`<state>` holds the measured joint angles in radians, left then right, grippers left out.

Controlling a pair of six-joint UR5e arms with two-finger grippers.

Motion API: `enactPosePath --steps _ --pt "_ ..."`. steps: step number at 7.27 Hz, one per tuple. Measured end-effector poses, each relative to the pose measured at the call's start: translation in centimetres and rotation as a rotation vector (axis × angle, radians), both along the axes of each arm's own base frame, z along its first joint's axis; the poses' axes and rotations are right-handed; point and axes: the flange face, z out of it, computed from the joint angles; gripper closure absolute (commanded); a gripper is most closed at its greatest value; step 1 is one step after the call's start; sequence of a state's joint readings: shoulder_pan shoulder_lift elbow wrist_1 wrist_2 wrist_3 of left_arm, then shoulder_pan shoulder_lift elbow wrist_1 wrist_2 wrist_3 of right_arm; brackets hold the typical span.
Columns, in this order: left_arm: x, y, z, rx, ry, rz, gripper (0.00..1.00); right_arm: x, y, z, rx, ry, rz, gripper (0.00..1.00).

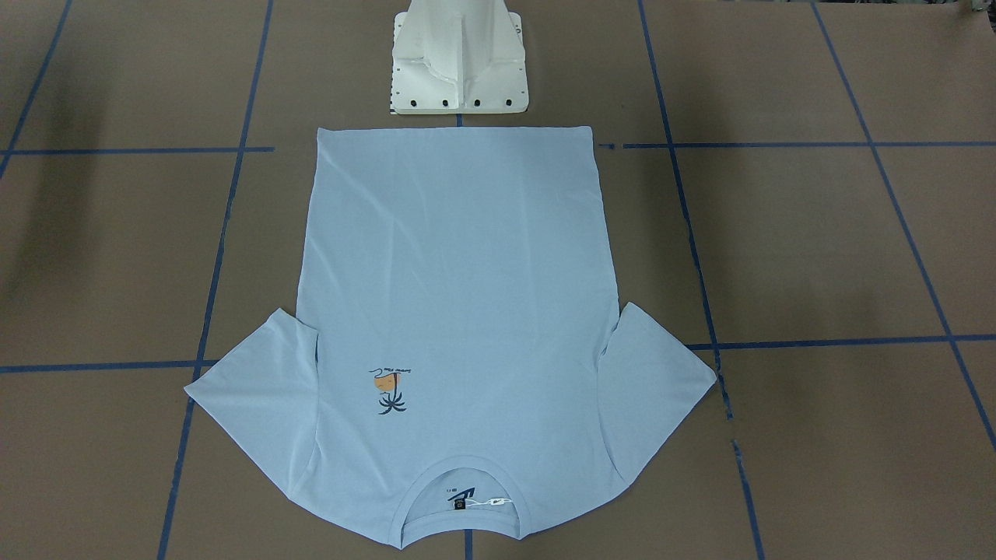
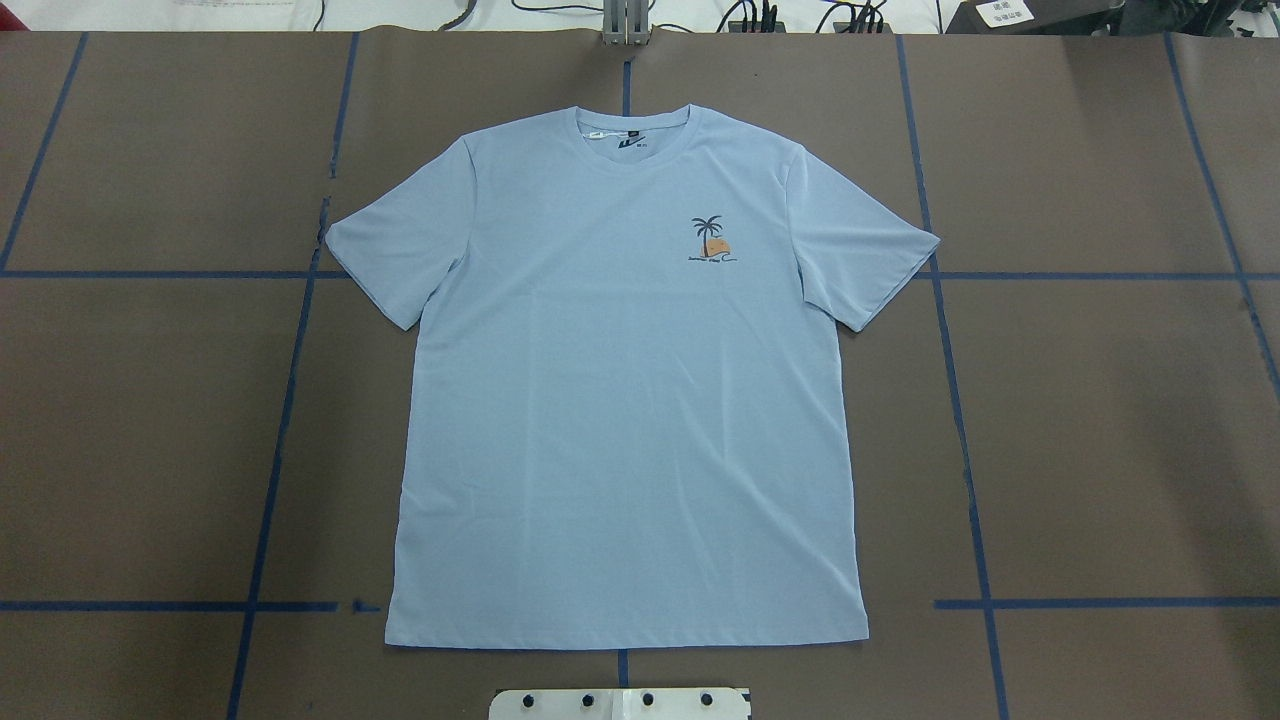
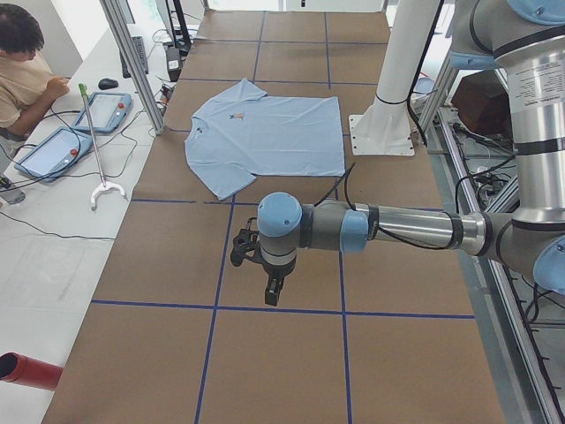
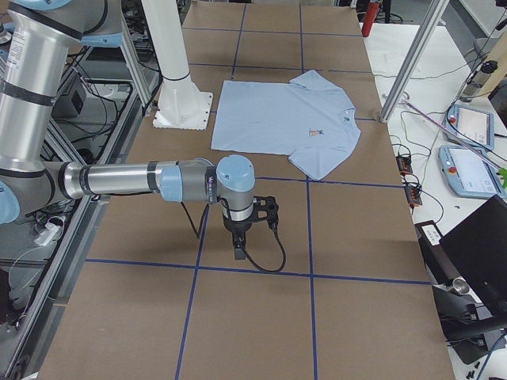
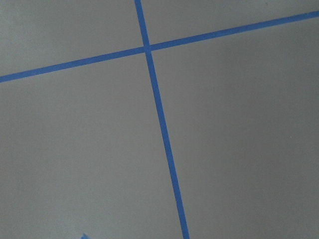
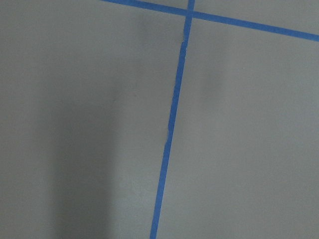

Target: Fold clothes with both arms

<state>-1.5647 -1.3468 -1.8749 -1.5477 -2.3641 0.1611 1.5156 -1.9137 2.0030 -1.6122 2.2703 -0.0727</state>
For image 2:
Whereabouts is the light blue t-shirt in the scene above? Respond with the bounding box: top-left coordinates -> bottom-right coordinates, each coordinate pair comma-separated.
324,105 -> 940,651

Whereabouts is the aluminium frame post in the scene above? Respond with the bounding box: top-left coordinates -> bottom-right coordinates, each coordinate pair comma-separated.
602,0 -> 652,46

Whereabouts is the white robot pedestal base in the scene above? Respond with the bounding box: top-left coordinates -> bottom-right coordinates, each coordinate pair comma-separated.
488,687 -> 753,719

